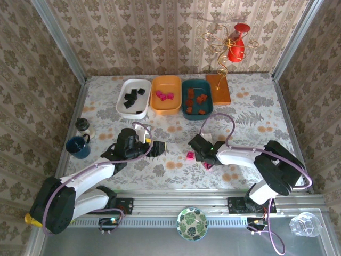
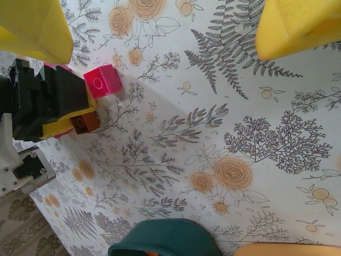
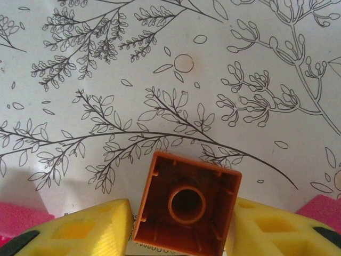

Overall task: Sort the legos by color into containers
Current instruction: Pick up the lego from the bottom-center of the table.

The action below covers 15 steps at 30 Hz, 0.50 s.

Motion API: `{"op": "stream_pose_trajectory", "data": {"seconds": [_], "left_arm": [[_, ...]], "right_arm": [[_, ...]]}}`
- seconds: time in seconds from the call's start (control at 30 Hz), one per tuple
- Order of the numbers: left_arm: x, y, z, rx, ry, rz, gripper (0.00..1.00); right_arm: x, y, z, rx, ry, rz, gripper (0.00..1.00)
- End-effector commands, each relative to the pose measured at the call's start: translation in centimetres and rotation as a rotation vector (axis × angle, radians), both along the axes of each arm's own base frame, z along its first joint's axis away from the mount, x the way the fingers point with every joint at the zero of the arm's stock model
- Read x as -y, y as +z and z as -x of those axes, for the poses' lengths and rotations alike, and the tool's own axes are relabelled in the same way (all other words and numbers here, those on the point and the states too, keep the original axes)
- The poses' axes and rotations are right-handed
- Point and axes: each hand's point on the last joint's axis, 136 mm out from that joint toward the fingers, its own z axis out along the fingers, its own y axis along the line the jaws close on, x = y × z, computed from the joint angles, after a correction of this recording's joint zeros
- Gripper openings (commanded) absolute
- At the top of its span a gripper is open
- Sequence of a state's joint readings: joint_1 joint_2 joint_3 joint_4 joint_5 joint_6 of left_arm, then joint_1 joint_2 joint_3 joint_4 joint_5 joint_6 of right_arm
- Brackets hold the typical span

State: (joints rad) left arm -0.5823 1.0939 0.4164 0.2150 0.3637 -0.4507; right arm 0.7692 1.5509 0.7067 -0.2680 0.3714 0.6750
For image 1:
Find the pink lego brick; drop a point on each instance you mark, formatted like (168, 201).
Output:
(170, 96)
(159, 94)
(190, 155)
(208, 167)
(163, 97)

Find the brown lego brick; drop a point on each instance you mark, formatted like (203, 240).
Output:
(204, 96)
(189, 110)
(190, 96)
(202, 111)
(199, 100)
(189, 102)
(190, 91)

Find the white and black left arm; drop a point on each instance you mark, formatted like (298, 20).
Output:
(85, 176)

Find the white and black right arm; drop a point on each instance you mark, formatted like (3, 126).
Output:
(271, 165)

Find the teal plastic container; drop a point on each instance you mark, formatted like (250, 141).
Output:
(194, 116)

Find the white plastic container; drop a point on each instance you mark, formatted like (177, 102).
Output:
(121, 110)

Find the orange plastic container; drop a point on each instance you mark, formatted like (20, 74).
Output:
(165, 106)

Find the small bottle with black cap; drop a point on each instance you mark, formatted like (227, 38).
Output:
(82, 126)

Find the dark blue mug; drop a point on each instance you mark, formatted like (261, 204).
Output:
(77, 148)

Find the orange wooden block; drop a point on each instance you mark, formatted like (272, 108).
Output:
(218, 93)

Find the green leaf pattern bowl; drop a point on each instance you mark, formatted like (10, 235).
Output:
(192, 224)

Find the small circuit board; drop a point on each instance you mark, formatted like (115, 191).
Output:
(108, 221)
(257, 222)

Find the red vase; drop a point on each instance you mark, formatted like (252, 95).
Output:
(236, 49)

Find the clear glass cup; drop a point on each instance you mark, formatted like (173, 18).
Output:
(305, 224)

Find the yellow tape piece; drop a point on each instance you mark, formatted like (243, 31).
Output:
(30, 220)

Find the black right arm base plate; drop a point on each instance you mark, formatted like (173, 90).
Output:
(237, 205)

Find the aluminium mounting rail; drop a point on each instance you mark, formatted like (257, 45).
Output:
(181, 204)

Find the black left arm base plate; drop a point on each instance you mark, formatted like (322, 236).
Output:
(123, 204)

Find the aluminium frame post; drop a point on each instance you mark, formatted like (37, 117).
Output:
(61, 42)
(295, 40)

